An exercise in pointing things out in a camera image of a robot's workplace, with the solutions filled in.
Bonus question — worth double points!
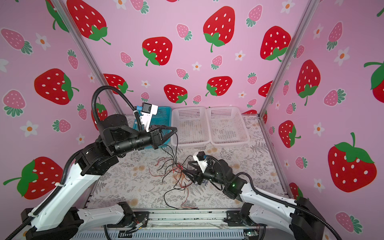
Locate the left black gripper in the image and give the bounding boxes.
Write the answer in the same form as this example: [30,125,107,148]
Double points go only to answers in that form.
[114,125,176,160]

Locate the black cables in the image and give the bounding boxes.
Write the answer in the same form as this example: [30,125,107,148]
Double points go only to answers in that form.
[154,131,200,210]

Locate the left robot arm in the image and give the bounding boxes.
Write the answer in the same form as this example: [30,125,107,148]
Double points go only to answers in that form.
[9,86,177,240]

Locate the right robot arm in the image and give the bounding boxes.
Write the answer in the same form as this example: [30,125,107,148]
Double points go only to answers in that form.
[183,152,341,240]

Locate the teal plastic basket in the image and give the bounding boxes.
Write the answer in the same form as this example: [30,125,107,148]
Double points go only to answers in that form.
[133,107,172,130]

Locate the middle white plastic basket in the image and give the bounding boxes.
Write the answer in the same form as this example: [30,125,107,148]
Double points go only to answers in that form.
[171,107,211,147]

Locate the white plastic basket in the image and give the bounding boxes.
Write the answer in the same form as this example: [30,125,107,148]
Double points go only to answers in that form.
[171,107,211,147]
[206,106,250,147]

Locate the floral table cloth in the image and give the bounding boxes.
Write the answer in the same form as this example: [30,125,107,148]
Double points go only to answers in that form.
[87,116,285,209]

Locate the right white plastic basket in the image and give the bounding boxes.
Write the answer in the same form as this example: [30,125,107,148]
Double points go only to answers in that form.
[206,106,250,147]

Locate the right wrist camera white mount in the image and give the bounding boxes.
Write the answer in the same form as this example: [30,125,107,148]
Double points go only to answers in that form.
[193,151,209,173]

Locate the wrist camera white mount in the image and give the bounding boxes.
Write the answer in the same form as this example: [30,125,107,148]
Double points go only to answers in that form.
[193,151,209,173]
[137,102,159,132]

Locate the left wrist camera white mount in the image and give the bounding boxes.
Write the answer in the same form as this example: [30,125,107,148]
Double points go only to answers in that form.
[137,102,159,132]

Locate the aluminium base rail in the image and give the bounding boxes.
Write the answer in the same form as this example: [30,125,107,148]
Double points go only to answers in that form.
[71,208,301,240]

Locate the left corner aluminium post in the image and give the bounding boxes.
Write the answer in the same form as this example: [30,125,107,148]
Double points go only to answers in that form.
[50,0,124,116]

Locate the corner aluminium post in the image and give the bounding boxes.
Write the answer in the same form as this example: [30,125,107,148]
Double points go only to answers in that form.
[50,0,124,116]
[259,0,320,119]

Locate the right corner aluminium post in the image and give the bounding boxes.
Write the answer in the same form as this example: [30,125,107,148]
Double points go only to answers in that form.
[259,0,320,119]

